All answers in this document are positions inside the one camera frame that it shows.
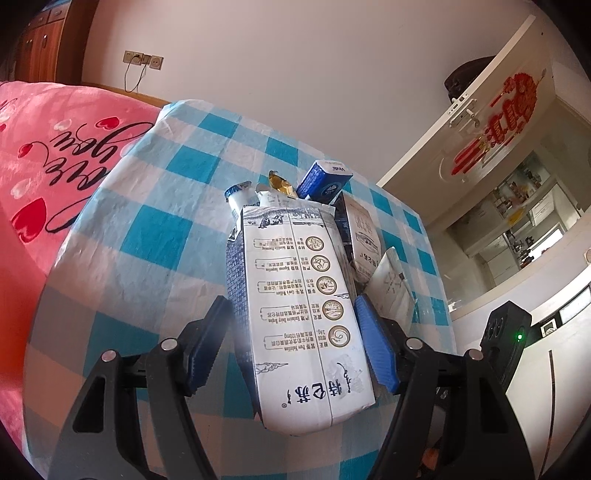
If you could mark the white kitchen cabinet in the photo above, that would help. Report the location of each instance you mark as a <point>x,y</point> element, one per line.
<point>508,230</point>

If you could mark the pink heart blanket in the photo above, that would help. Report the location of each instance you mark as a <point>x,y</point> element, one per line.
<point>55,161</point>

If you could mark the wooden cabinet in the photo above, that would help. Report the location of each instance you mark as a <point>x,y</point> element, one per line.
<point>51,41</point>

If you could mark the red door decoration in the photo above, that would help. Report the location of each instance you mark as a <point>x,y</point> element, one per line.
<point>512,110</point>

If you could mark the blue checked tablecloth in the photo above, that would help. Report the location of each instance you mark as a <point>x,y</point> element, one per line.
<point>161,240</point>

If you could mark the white paper sachet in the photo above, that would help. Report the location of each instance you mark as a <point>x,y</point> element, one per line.
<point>388,286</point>

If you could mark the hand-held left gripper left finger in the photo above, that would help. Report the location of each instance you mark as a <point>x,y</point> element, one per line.
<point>207,350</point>

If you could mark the dark hanging bag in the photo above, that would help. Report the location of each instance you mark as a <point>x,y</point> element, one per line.
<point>466,76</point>

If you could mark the beige wall socket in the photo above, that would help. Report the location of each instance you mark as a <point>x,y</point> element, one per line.
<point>130,57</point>
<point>145,59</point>
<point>157,62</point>

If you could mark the white printed packet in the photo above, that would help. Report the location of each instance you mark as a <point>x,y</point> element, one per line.
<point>364,230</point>

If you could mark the white door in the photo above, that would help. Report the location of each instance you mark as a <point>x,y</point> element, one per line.
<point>503,74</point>

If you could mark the white blue milk carton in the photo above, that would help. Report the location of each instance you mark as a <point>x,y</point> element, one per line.
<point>295,300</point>

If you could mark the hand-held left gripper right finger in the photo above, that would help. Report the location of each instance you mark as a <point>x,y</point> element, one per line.
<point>376,341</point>

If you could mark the small blue box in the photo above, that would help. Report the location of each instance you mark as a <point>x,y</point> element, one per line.
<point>323,182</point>

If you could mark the white blue milk pouch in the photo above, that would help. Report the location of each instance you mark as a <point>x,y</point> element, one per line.
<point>240,194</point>

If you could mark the gold black snack wrapper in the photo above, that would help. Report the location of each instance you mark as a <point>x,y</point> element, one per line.
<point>279,183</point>

